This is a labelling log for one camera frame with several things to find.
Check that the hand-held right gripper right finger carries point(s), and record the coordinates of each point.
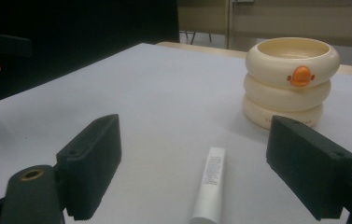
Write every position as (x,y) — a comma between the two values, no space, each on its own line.
(307,161)

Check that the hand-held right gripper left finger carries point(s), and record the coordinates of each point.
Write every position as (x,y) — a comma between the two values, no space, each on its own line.
(93,161)

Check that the white cosmetic tube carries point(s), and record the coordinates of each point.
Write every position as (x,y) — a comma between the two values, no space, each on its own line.
(210,186)

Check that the black curtain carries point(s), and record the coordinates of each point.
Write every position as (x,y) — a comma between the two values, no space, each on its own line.
(80,34)

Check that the white table sheet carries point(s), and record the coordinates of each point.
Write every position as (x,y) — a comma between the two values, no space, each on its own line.
(170,102)

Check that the cream ringed duck-beak container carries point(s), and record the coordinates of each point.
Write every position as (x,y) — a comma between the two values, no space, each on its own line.
(288,62)

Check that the metal stand legs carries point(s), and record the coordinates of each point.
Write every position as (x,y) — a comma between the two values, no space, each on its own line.
(192,34)

